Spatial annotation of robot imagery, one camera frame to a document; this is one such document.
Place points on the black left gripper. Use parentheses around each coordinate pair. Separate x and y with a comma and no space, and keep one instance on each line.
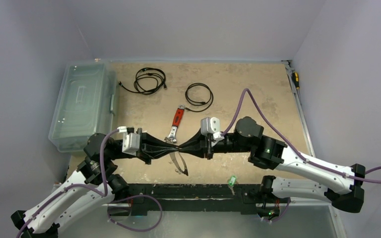
(152,147)

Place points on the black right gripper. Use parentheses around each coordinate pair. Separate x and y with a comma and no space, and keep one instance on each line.
(208,146)

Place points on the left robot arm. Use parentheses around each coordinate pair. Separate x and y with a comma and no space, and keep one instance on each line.
(92,184)

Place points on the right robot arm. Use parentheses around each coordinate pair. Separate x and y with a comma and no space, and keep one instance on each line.
(321,180)

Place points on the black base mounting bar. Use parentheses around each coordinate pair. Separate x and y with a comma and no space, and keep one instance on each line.
(246,199)

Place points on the clear plastic storage box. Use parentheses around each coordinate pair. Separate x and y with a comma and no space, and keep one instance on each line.
(85,106)

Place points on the yellow black screwdriver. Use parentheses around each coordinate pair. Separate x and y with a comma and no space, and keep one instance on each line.
(295,79)

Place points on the red handled adjustable wrench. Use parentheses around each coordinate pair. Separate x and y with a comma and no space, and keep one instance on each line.
(171,138)

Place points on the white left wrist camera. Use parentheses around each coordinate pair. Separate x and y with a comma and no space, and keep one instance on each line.
(130,141)

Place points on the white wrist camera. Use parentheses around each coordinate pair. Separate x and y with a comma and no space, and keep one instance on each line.
(211,125)
(130,141)

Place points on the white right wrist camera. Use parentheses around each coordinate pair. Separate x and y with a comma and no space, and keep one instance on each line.
(211,125)

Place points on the aluminium frame rail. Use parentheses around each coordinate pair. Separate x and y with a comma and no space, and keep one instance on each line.
(335,216)

